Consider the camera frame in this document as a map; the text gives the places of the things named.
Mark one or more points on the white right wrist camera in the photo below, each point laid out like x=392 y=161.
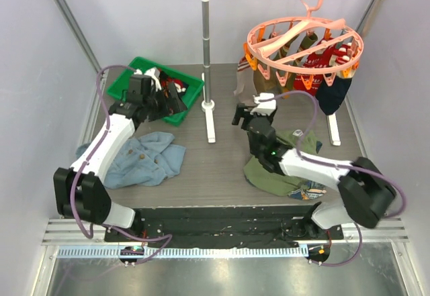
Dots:
x=265 y=104

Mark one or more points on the beige grey sock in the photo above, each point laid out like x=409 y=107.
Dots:
x=245 y=89

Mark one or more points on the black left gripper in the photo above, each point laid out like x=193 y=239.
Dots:
x=170 y=107

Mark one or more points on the tan ribbed sock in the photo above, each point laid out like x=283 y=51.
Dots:
x=263 y=85

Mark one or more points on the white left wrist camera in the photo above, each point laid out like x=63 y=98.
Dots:
x=153 y=73

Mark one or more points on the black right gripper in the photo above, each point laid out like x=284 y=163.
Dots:
x=248 y=119

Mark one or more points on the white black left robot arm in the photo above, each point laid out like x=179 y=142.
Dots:
x=79 y=190

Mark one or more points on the navy cream cuff sock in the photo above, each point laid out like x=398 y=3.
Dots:
x=331 y=97

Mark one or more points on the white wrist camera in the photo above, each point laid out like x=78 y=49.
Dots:
x=265 y=104
x=153 y=73

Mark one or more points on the green plastic tray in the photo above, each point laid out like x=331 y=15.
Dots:
x=193 y=85

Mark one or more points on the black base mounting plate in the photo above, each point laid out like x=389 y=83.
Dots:
x=280 y=226

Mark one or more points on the light blue denim shirt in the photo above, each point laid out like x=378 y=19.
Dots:
x=147 y=160

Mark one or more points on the pink round clip hanger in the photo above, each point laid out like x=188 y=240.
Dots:
x=305 y=47

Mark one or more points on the white slotted cable duct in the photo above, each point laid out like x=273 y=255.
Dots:
x=129 y=252

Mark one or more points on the green crumpled garment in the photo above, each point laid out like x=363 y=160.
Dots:
x=287 y=186

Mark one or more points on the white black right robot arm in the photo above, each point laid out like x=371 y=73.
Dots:
x=364 y=195

